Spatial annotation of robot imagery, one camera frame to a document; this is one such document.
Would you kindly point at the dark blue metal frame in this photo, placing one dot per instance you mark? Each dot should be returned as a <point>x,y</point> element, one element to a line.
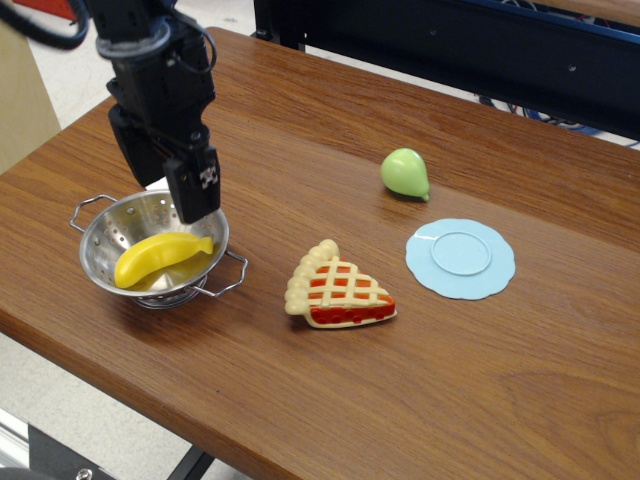
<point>575,60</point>

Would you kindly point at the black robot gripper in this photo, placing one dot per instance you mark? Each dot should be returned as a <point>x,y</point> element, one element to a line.
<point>162,85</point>

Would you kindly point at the light blue toy plate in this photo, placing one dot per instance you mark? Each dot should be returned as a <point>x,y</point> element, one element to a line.
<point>460,259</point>

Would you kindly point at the red box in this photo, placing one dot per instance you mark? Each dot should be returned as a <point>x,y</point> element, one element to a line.
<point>58,8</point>

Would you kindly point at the green toy pear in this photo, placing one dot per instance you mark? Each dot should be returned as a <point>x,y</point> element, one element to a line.
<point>404,172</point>

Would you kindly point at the toy cherry pie slice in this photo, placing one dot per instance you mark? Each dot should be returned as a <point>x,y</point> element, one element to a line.
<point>332,293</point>

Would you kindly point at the beige wooden panel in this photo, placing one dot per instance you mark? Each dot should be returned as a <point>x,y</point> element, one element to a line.
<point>28,119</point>

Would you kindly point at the yellow toy banana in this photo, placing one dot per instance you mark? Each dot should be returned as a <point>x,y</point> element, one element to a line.
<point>157,252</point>

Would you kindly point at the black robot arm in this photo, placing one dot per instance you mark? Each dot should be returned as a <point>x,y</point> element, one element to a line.
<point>129,20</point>

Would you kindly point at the steel colander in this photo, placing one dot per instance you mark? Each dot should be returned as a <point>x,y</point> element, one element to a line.
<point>110,227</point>

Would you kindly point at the yellow handled toy knife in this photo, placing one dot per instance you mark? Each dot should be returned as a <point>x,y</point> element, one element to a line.
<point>160,184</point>

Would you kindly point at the black table leg bracket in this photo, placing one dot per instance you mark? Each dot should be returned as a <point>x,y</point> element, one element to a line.
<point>50,459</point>

